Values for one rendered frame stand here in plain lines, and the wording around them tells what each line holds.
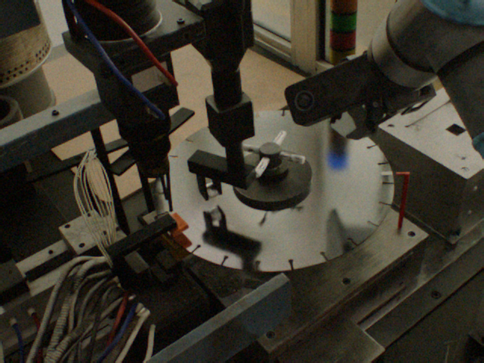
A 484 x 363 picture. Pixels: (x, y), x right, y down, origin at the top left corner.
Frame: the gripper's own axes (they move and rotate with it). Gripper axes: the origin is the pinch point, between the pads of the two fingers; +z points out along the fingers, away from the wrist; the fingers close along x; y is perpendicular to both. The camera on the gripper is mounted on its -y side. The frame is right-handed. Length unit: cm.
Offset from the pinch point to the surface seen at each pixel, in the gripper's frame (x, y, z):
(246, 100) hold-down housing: 3.0, -12.1, -9.7
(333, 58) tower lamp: 14.8, 11.4, 18.8
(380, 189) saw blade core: -9.8, 4.3, 3.4
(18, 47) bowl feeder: 43, -40, 41
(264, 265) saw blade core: -14.3, -14.6, -0.7
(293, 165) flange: -2.5, -4.9, 7.3
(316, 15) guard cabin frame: 34, 22, 44
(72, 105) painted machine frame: 15.5, -31.0, 9.8
